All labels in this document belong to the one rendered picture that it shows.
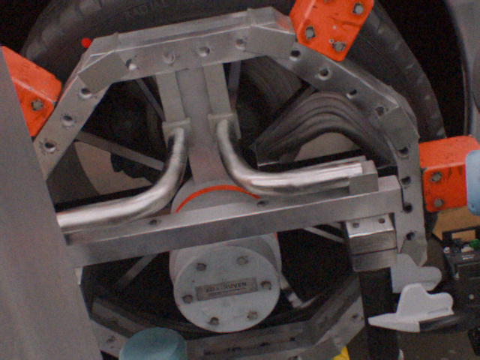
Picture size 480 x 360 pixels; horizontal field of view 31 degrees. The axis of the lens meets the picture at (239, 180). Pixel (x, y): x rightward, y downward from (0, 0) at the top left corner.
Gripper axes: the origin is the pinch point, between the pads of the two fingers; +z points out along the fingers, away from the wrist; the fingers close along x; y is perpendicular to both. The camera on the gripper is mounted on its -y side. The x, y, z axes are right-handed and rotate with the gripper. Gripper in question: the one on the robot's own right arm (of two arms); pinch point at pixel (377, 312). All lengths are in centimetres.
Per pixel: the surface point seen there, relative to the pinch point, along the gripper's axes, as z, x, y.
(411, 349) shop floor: -18, -85, -83
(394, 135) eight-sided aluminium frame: -7.2, -20.2, 11.4
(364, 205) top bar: -0.2, -1.5, 13.6
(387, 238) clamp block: -1.8, 1.5, 11.0
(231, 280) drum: 16.0, -6.0, 3.5
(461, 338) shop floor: -30, -86, -83
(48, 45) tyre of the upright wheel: 34, -29, 28
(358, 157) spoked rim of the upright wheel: -3.7, -31.0, 3.1
